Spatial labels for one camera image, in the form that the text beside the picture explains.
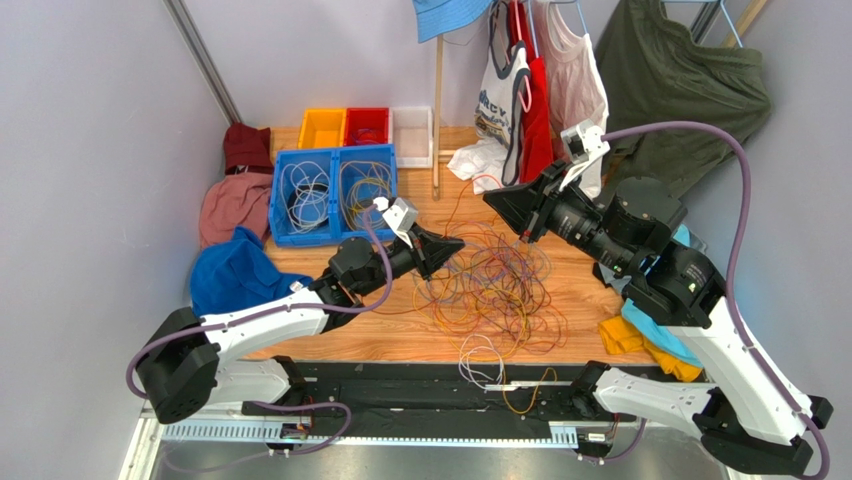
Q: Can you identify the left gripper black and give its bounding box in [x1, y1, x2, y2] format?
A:
[356, 223, 464, 298]

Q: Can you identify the orange cable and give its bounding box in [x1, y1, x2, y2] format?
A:
[442, 174, 534, 268]

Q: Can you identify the yellow cable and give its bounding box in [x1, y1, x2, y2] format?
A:
[339, 160, 394, 231]

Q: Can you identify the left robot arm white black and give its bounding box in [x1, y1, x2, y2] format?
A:
[126, 225, 465, 425]

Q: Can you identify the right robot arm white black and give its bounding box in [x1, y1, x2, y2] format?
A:
[483, 162, 833, 478]

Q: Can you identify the white printed shirt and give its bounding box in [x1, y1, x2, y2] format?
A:
[447, 1, 531, 194]

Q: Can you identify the wooden rack pole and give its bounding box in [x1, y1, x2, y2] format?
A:
[431, 34, 444, 201]

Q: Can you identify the red garment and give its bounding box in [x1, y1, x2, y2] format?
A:
[507, 1, 555, 183]

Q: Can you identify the white small bin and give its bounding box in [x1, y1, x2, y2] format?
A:
[390, 106, 434, 169]

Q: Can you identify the blue double bin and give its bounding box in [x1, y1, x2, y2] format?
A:
[268, 144, 398, 248]

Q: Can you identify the pink tank top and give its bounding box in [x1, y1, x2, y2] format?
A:
[532, 1, 609, 160]

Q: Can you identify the red small bin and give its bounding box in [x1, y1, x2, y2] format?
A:
[343, 107, 392, 146]

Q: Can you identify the yellow small bin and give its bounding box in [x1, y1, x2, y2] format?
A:
[297, 108, 346, 149]

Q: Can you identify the yellow cloth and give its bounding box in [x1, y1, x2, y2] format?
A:
[598, 316, 704, 382]

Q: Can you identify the cyan cloth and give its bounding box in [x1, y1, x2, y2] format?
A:
[621, 224, 707, 368]

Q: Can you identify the pink cloth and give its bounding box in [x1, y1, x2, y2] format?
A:
[198, 172, 273, 248]

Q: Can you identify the olive green shirt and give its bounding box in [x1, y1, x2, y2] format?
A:
[595, 1, 772, 200]

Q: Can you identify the blue cloth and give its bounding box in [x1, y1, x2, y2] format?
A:
[189, 226, 313, 317]

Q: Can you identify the blue bucket hat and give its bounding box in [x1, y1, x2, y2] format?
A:
[412, 0, 492, 43]

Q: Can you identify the dark red cloth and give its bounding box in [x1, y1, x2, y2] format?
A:
[223, 122, 274, 175]

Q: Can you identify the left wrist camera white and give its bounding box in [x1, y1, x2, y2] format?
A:
[372, 197, 419, 247]

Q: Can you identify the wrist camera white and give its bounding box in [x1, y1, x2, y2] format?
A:
[372, 197, 419, 247]
[559, 119, 610, 199]

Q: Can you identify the tangled coloured cable pile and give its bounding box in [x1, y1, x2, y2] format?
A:
[392, 219, 574, 414]

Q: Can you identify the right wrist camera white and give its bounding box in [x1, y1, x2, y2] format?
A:
[559, 119, 610, 199]

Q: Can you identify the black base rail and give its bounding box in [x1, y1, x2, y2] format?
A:
[283, 362, 614, 442]

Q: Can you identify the metal corner post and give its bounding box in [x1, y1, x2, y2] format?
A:
[163, 0, 243, 124]

